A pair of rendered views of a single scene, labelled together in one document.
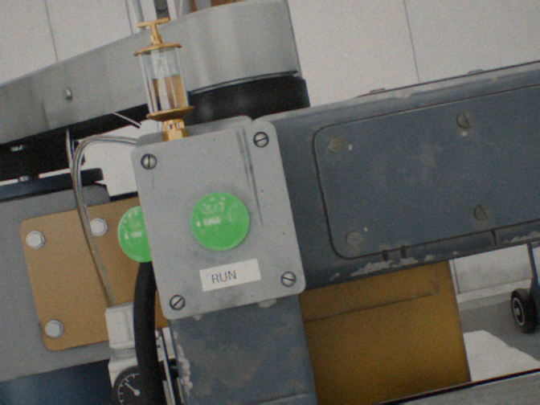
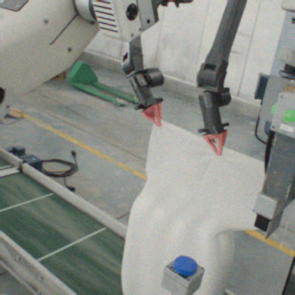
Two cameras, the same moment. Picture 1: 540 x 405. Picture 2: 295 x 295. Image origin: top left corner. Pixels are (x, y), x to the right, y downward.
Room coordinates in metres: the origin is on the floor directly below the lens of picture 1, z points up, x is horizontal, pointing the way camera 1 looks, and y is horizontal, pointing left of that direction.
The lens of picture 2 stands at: (-0.27, -0.27, 1.45)
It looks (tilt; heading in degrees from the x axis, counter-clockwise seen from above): 16 degrees down; 37
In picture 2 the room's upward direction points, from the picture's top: 12 degrees clockwise
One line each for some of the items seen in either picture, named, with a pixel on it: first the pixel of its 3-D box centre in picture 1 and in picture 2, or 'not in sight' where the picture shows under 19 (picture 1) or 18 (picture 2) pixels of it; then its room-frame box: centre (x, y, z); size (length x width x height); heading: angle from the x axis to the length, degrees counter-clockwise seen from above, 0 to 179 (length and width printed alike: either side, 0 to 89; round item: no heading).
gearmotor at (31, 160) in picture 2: not in sight; (19, 160); (0.88, 1.86, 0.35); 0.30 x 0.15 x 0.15; 95
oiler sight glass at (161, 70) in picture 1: (164, 80); not in sight; (0.59, 0.05, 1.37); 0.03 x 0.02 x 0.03; 95
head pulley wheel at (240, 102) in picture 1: (246, 105); not in sight; (0.72, 0.00, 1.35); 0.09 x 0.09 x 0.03
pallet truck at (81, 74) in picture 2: not in sight; (104, 58); (3.54, 4.45, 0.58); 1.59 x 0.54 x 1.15; 95
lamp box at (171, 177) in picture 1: (217, 218); (293, 114); (0.53, 0.03, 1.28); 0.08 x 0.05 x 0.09; 95
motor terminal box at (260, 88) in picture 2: not in sight; (265, 91); (0.98, 0.33, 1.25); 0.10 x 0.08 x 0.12; 30
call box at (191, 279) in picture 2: not in sight; (183, 276); (0.43, 0.15, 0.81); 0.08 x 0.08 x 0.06; 5
